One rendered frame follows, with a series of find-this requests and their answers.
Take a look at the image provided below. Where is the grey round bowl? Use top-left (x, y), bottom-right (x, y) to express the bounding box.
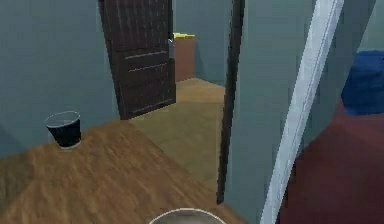
top-left (147, 207), bottom-right (228, 224)

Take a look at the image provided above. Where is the brown cupboard with yellow top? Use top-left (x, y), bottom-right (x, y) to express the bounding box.
top-left (172, 32), bottom-right (197, 83)

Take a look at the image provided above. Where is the dark brown room door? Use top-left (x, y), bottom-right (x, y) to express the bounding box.
top-left (97, 0), bottom-right (177, 121)

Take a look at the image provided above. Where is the white slanted pole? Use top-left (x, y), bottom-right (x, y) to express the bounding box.
top-left (259, 0), bottom-right (346, 224)

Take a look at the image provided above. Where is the black waste bin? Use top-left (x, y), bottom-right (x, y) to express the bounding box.
top-left (44, 110), bottom-right (83, 150)

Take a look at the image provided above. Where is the blue pillow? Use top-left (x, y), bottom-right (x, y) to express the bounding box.
top-left (340, 49), bottom-right (384, 117)

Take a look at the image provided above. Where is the silver door handle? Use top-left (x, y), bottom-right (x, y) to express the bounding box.
top-left (167, 37), bottom-right (176, 60)

